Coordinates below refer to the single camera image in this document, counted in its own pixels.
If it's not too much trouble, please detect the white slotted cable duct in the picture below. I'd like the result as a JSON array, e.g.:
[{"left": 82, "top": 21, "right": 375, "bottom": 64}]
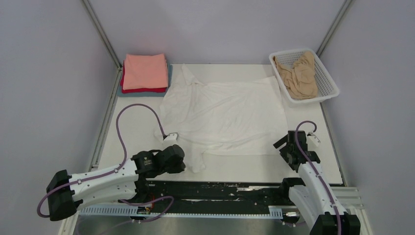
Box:
[{"left": 79, "top": 204, "right": 283, "bottom": 219}]

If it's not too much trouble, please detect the folded peach t shirt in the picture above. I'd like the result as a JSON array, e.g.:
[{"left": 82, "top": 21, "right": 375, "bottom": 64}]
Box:
[{"left": 123, "top": 53, "right": 168, "bottom": 90}]

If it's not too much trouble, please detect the white t shirt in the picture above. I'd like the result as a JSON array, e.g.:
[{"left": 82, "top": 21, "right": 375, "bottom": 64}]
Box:
[{"left": 160, "top": 65, "right": 288, "bottom": 173}]

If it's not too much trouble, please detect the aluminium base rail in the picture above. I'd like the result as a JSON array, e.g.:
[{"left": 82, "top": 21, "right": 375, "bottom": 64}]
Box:
[{"left": 66, "top": 182, "right": 365, "bottom": 210}]

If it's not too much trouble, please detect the folded blue t shirt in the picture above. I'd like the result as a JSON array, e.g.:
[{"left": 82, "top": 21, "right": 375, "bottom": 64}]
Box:
[{"left": 116, "top": 63, "right": 173, "bottom": 97}]

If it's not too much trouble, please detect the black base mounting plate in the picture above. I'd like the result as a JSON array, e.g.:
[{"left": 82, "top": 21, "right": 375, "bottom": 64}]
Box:
[{"left": 128, "top": 180, "right": 294, "bottom": 213}]

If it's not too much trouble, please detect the purple cable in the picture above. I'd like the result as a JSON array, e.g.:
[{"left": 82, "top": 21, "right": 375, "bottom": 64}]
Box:
[
  {"left": 36, "top": 103, "right": 175, "bottom": 224},
  {"left": 282, "top": 120, "right": 343, "bottom": 235}
]

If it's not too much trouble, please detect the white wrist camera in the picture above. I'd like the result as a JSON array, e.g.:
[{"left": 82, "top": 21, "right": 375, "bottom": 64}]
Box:
[
  {"left": 307, "top": 131, "right": 321, "bottom": 148},
  {"left": 162, "top": 133, "right": 179, "bottom": 146}
]

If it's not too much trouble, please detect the right aluminium frame post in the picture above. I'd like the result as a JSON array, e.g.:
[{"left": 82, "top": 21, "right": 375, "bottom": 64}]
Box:
[{"left": 316, "top": 0, "right": 355, "bottom": 56}]

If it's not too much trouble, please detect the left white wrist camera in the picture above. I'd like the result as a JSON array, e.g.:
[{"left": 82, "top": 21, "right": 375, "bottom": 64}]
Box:
[{"left": 162, "top": 133, "right": 179, "bottom": 146}]

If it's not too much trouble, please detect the left aluminium frame post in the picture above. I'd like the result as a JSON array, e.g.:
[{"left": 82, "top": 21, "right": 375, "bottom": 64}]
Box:
[{"left": 80, "top": 0, "right": 122, "bottom": 71}]

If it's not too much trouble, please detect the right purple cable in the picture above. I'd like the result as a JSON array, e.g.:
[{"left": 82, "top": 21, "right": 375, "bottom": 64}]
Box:
[{"left": 282, "top": 120, "right": 343, "bottom": 235}]

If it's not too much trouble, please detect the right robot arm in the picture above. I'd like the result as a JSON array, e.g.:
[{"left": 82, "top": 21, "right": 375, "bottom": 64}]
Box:
[{"left": 274, "top": 130, "right": 361, "bottom": 235}]

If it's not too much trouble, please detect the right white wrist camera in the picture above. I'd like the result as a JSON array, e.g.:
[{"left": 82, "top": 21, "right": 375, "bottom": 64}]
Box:
[{"left": 307, "top": 131, "right": 321, "bottom": 148}]

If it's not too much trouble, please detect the aluminium frame post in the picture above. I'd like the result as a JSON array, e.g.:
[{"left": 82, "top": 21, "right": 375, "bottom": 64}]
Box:
[
  {"left": 80, "top": 0, "right": 122, "bottom": 71},
  {"left": 316, "top": 0, "right": 355, "bottom": 56}
]

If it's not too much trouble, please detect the folded red t shirt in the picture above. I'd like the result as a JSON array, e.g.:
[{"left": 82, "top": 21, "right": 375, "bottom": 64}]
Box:
[{"left": 119, "top": 67, "right": 168, "bottom": 95}]

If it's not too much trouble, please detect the white plastic basket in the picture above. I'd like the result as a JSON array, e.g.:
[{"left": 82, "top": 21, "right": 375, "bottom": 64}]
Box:
[{"left": 269, "top": 48, "right": 340, "bottom": 105}]

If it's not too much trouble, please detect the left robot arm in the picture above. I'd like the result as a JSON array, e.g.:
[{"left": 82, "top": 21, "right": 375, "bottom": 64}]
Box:
[{"left": 46, "top": 144, "right": 185, "bottom": 221}]

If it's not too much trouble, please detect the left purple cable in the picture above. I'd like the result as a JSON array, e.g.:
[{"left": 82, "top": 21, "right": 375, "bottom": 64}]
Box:
[{"left": 36, "top": 103, "right": 175, "bottom": 224}]

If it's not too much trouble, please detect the beige crumpled t shirt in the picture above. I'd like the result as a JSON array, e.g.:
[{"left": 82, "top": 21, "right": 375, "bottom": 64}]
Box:
[{"left": 273, "top": 51, "right": 318, "bottom": 100}]

